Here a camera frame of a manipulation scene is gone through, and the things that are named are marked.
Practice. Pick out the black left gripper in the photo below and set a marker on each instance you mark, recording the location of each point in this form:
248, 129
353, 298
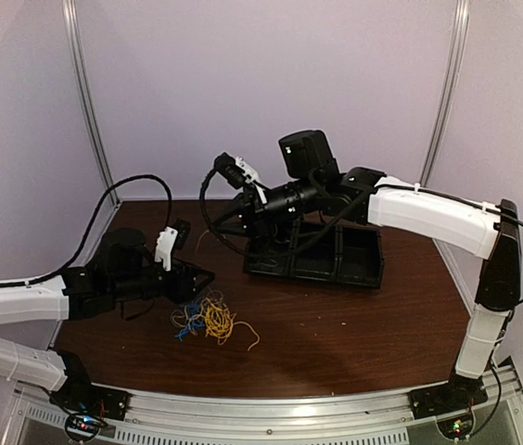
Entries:
181, 289

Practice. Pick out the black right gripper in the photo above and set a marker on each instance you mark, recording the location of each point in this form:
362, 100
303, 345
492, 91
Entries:
254, 220

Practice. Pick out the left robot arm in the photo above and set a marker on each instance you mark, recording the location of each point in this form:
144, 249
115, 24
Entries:
42, 298

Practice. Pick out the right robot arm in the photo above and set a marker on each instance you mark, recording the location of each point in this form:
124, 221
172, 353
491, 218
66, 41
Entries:
489, 232

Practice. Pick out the black three-compartment bin tray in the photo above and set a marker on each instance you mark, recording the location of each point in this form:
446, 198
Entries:
345, 256

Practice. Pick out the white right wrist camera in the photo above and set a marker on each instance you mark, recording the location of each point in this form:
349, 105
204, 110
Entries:
238, 173

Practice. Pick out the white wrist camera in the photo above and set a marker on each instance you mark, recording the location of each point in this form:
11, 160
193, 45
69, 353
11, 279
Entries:
173, 237
238, 173

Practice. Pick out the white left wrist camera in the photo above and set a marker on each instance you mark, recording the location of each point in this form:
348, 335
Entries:
173, 237

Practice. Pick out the aluminium front rail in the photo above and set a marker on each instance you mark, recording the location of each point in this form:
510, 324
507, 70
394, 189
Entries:
381, 417

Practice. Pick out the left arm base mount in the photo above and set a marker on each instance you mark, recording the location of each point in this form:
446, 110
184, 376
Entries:
85, 397

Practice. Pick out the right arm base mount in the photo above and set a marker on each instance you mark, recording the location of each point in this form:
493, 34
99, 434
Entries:
457, 394

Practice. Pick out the aluminium frame post left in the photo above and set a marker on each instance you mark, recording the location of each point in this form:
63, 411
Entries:
87, 106

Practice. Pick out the aluminium frame post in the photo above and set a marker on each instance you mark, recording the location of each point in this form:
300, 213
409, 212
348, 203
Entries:
87, 106
456, 53

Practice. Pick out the aluminium frame post right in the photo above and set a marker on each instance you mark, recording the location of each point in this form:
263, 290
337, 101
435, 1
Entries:
456, 53

